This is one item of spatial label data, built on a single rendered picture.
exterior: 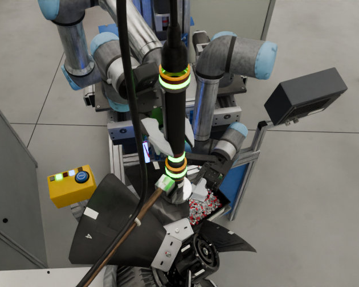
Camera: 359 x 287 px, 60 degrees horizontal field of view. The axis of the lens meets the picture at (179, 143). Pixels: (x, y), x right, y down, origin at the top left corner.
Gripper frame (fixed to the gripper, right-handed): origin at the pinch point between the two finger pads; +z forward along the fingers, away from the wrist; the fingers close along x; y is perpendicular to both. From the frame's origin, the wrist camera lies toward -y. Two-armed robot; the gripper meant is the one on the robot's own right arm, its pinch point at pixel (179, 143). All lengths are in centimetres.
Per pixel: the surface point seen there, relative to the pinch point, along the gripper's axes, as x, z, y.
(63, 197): 27, -38, 61
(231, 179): -50, -29, 104
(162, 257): 8.2, 4.9, 40.9
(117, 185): 10.9, -12.3, 25.7
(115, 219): 14.7, -5.3, 27.9
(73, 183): 22, -40, 59
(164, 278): 9.7, 8.8, 45.7
